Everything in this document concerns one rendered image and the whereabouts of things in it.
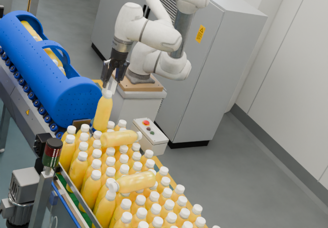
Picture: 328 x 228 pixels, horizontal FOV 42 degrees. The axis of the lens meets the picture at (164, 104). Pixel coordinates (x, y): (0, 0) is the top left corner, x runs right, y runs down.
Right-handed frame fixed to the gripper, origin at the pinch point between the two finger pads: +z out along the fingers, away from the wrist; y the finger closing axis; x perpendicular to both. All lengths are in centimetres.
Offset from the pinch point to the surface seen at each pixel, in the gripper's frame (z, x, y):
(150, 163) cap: 21.4, 32.2, -10.2
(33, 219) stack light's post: 45, 28, 40
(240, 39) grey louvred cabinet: 12, -81, -185
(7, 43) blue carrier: 21, -84, 17
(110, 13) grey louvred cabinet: 72, -265, -172
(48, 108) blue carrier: 25.0, -22.1, 16.2
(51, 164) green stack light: 14, 30, 39
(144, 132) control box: 22.4, 9.5, -22.0
